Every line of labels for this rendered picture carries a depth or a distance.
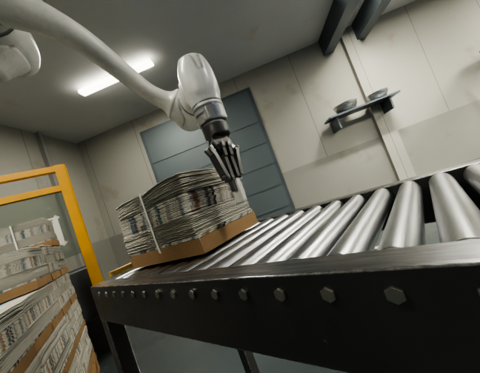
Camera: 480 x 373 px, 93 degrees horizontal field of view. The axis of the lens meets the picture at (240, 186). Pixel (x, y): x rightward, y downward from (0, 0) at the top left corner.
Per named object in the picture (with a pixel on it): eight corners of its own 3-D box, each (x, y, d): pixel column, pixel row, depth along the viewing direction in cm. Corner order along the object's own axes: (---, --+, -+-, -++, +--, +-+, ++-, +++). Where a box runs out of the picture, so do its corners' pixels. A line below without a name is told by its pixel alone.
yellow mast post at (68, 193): (112, 348, 214) (52, 165, 224) (112, 345, 222) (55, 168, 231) (123, 343, 219) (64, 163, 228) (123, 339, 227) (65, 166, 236)
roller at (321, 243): (285, 295, 34) (273, 263, 34) (354, 211, 71) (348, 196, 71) (315, 295, 31) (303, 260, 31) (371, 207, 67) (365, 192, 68)
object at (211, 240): (168, 261, 68) (164, 247, 68) (227, 230, 92) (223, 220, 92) (204, 254, 59) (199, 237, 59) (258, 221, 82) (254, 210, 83)
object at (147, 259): (132, 269, 81) (129, 257, 81) (191, 240, 104) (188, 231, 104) (158, 263, 71) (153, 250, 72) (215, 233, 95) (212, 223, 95)
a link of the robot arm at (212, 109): (186, 113, 66) (192, 132, 65) (205, 96, 60) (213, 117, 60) (208, 115, 73) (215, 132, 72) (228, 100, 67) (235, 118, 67)
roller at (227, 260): (204, 294, 47) (196, 271, 47) (298, 223, 83) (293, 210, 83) (221, 294, 43) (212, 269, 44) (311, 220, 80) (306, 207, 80)
